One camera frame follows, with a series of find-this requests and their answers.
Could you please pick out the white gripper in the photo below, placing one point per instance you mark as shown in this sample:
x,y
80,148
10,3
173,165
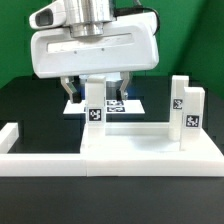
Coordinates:
x,y
80,37

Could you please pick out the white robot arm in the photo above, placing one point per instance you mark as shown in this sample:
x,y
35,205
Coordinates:
x,y
84,37

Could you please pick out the white marker base plate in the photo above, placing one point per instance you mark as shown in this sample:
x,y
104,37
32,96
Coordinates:
x,y
112,107

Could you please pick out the white U-shaped obstacle frame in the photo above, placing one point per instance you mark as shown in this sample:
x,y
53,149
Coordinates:
x,y
27,165

